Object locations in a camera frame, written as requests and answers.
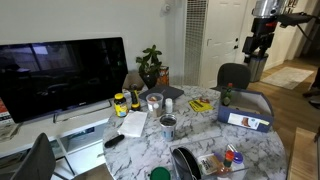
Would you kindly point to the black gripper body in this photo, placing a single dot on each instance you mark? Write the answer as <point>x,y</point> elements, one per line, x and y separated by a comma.
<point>258,41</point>

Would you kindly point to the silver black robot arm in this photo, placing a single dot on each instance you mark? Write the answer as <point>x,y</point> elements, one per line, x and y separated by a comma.
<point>268,8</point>

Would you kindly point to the blue cardboard box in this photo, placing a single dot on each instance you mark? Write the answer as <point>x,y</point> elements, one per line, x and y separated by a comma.
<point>245,115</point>

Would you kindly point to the orange box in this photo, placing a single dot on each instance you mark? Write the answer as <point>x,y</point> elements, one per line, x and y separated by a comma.
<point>164,76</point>

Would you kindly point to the clear plastic box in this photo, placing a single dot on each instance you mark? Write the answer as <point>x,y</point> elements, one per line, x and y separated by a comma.
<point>200,141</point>

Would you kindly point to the silver trash can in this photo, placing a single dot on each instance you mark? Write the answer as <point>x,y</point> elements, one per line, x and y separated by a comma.
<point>258,68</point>

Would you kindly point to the dark grey chair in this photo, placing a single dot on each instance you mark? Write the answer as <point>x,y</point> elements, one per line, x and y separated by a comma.
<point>233,75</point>
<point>36,160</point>

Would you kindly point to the white door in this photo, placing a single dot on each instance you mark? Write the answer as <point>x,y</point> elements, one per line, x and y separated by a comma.
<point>221,36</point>

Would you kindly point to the beige floor rug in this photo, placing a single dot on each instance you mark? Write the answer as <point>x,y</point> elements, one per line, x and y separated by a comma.
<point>286,77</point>

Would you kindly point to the green glass bottle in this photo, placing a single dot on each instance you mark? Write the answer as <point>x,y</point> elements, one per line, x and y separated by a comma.
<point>227,95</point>

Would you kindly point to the small red packet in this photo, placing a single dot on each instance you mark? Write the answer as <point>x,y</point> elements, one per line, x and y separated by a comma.
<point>204,99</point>

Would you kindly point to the dark grey laptop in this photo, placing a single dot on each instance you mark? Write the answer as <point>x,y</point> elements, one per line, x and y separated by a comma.
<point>163,91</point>

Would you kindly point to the small white bottle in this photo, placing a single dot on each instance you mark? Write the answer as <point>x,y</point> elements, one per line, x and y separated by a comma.
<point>169,106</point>

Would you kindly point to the green houseplant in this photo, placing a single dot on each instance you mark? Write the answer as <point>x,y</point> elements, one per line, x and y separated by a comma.
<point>150,61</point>

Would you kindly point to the black plant pot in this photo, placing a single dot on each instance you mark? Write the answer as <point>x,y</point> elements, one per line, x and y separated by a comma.
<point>149,80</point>

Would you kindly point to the white bottle blue cap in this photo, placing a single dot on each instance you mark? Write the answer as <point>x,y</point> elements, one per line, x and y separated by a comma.
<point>237,161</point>

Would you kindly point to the clear plastic cup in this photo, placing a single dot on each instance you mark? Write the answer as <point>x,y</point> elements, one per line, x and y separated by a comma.
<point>154,105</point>

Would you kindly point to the amber glass jar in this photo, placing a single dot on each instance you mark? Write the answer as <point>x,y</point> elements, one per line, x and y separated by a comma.
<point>227,161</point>

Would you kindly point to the metal tumbler with label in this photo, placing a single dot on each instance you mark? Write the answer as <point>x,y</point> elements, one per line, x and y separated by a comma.
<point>168,128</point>

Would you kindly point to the wooden bench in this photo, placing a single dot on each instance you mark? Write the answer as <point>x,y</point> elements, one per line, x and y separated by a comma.
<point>303,156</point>

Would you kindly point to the white food packet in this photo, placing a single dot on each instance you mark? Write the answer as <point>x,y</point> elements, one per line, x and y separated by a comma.
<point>209,164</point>

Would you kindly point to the beige bag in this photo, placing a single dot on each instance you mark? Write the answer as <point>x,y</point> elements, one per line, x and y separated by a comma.
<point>132,80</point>

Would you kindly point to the black and yellow bottle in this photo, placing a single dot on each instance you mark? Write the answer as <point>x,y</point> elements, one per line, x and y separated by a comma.
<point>135,100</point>

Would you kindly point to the vitamin bottle yellow lid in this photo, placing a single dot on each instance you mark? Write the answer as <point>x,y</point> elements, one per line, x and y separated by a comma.
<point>120,106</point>

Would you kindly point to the green round lid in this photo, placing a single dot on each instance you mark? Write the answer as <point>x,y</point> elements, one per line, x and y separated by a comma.
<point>160,174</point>

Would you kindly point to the black remote control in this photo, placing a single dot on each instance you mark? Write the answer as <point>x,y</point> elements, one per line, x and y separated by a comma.
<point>114,141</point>

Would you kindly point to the large black television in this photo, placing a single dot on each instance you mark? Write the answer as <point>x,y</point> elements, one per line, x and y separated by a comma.
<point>60,76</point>

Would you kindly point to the white tv cabinet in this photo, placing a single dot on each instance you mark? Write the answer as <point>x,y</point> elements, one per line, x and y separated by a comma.
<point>40,129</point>

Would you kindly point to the stack of magazines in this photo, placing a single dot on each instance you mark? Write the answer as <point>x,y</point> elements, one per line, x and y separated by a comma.
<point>6,123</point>

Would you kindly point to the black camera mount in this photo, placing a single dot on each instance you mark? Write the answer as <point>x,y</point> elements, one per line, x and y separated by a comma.
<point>295,18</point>

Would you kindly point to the white wall vent grille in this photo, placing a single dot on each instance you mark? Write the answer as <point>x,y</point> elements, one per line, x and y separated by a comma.
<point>195,40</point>

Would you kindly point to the white wall device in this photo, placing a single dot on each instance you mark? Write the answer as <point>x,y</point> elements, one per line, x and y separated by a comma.
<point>166,7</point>

